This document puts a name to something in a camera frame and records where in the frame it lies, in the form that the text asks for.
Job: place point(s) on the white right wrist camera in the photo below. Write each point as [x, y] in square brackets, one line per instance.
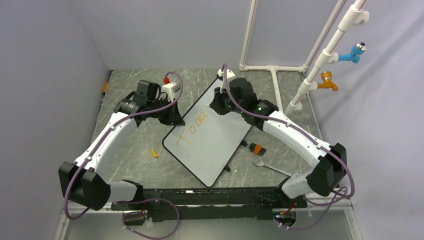
[229, 74]

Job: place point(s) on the orange black pen at wall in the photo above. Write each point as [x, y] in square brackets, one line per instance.
[105, 89]

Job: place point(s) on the silver open-end wrench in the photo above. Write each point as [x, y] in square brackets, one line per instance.
[258, 162]

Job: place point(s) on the white whiteboard black frame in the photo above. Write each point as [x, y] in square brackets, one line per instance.
[207, 141]

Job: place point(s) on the black orange eraser block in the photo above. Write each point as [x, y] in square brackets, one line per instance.
[257, 149]

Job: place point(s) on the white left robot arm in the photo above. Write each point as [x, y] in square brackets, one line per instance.
[82, 180]

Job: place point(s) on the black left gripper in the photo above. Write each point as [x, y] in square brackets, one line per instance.
[173, 118]

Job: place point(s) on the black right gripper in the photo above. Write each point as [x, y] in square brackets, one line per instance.
[217, 103]

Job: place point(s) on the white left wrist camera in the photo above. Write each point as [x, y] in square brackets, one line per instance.
[170, 90]

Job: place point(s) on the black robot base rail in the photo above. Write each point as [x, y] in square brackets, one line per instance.
[261, 203]

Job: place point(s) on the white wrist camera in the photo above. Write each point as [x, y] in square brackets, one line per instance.
[229, 74]
[170, 90]

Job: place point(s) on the white pvc pipe frame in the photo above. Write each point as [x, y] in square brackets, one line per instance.
[354, 16]

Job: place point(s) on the orange marker cap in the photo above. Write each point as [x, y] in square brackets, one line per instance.
[154, 153]

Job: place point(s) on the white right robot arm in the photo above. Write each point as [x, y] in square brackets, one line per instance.
[328, 162]

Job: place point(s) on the blue faucet tap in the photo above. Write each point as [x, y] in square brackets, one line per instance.
[355, 54]

